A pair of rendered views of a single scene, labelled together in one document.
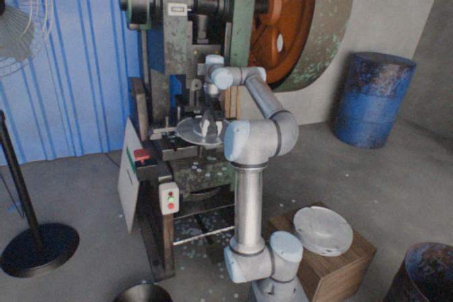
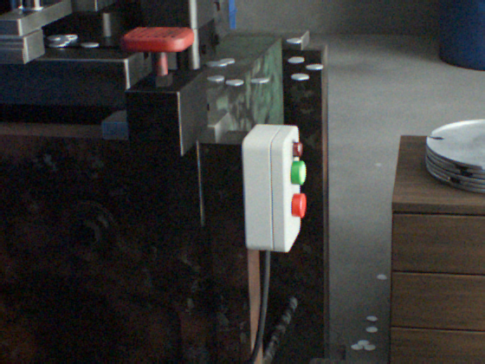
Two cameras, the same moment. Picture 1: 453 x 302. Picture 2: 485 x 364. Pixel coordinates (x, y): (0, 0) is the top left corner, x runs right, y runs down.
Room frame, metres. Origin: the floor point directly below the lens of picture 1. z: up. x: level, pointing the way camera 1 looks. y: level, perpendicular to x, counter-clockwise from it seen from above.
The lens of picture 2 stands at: (0.33, 1.04, 0.96)
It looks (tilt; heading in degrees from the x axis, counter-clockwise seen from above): 21 degrees down; 314
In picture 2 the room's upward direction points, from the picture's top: 2 degrees counter-clockwise
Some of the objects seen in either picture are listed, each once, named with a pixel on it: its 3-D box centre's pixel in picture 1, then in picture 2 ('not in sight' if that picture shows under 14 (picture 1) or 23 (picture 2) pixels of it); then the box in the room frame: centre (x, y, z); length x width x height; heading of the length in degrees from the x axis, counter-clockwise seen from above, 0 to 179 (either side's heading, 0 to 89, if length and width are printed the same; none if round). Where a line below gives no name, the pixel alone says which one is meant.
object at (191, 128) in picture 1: (206, 129); not in sight; (1.29, 0.13, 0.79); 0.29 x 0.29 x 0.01
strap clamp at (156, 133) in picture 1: (165, 126); (29, 8); (1.35, 0.34, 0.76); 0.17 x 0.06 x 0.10; 118
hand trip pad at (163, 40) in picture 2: (141, 160); (159, 67); (1.07, 0.38, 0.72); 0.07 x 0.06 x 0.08; 28
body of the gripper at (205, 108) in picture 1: (211, 104); not in sight; (1.25, 0.11, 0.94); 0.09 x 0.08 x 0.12; 28
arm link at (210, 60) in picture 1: (214, 69); not in sight; (1.24, 0.10, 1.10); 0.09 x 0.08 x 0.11; 19
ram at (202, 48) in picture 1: (201, 72); not in sight; (1.39, 0.17, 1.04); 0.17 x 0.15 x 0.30; 28
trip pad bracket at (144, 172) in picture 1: (147, 178); (171, 156); (1.08, 0.36, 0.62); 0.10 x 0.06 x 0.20; 118
